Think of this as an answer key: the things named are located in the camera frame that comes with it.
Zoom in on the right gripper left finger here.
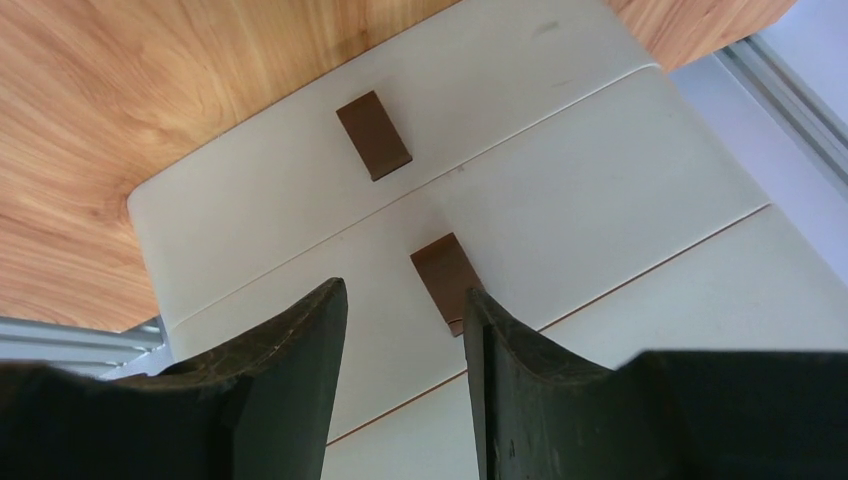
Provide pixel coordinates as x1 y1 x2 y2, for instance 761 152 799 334
1 278 348 479

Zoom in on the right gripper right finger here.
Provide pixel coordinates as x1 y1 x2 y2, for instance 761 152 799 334
463 289 847 479

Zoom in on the white drawer storage box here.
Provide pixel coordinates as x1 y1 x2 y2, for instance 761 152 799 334
128 1 847 479

